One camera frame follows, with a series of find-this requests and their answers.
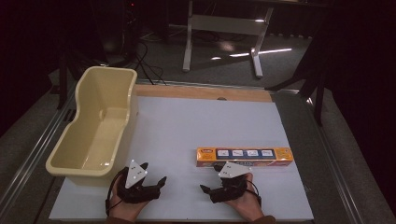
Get person's left brown sleeve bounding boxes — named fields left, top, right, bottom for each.
left=105, top=216, right=138, bottom=224

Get long orange cardboard box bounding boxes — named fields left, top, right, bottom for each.
left=195, top=147, right=295, bottom=168

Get person's left hand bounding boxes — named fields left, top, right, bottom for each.
left=107, top=177, right=151, bottom=223

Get dark metal stand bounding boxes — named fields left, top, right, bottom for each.
left=265, top=27, right=329, bottom=127

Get cream plastic bin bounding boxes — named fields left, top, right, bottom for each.
left=45, top=65, right=139, bottom=188

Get white table mat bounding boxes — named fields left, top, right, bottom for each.
left=49, top=94, right=315, bottom=222

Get person's brown sleeve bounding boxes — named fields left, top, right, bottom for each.
left=251, top=215, right=277, bottom=224
left=105, top=216, right=138, bottom=224

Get wooden board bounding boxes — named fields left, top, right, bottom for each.
left=134, top=83, right=274, bottom=104

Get metal table rail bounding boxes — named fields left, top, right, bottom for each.
left=0, top=90, right=78, bottom=216
left=306, top=96, right=365, bottom=224

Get person's right brown sleeve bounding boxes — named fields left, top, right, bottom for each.
left=251, top=215, right=277, bottom=224

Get white metal table frame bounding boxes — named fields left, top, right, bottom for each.
left=182, top=0, right=276, bottom=79

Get person's right hand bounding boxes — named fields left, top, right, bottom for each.
left=223, top=172, right=265, bottom=223

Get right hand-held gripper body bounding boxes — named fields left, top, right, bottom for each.
left=208, top=161, right=252, bottom=204

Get black floor cables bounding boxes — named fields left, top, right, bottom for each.
left=132, top=39, right=167, bottom=86

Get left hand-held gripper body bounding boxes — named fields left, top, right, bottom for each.
left=116, top=159, right=162, bottom=205

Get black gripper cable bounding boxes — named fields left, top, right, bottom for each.
left=105, top=167, right=129, bottom=217
left=246, top=179, right=263, bottom=207

